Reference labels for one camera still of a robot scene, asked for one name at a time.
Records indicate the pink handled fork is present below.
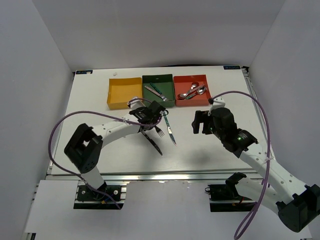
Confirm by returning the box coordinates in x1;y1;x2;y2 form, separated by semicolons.
144;85;170;102

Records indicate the teal handled spoon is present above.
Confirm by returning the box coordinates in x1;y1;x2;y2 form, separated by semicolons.
185;86;207;100

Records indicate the pink handled spoon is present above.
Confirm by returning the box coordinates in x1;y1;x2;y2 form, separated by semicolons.
177;90;197;100

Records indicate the black patterned handle knife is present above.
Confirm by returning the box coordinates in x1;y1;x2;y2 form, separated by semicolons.
141;130;163;156

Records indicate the black handled spoon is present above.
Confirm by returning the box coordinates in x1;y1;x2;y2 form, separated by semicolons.
190;82;199;90

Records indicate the teal handled fork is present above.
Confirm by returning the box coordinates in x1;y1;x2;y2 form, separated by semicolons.
150;82;163;95

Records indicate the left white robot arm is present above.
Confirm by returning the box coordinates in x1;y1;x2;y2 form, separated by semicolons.
64;98;166;200

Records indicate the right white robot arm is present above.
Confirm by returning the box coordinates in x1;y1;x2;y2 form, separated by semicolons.
191;107;320;233

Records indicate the green paper box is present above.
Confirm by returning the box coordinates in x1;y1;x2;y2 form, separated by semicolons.
142;74;175;108

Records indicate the red paper box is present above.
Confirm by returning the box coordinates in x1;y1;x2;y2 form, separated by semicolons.
173;74;211;107

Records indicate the yellow paper box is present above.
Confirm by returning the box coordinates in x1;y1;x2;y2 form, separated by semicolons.
106;77;143;110

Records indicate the right blue corner label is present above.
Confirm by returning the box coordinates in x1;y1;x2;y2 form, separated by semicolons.
223;65;241;70

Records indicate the blue corner label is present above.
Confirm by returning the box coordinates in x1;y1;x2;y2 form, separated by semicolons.
223;65;241;70
75;69;93;75

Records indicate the left blue corner label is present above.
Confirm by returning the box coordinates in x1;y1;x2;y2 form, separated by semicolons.
75;69;93;75

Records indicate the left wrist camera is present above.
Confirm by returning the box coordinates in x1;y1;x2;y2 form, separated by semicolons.
127;96;142;109

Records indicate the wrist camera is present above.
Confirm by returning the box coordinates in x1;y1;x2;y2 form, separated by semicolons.
127;96;142;109
208;96;226;111

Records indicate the black patterned handle fork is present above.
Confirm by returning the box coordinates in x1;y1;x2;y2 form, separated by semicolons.
154;126;165;138

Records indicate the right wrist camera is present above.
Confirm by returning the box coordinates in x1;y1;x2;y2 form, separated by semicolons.
208;96;226;111

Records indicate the teal handled knife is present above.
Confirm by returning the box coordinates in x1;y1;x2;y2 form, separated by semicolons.
163;110;177;146

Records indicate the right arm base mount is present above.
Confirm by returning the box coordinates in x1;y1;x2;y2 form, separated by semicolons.
204;172;256;213

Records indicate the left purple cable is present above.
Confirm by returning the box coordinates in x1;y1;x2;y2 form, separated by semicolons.
48;97;163;210

